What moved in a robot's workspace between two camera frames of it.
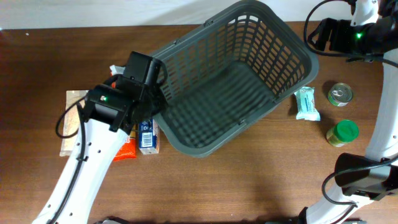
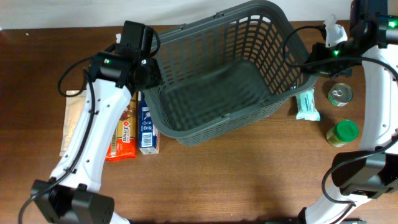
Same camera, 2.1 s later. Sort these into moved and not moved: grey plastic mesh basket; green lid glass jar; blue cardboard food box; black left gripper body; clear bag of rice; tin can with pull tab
Moved: grey plastic mesh basket; black left gripper body
Not moved: blue cardboard food box; green lid glass jar; clear bag of rice; tin can with pull tab
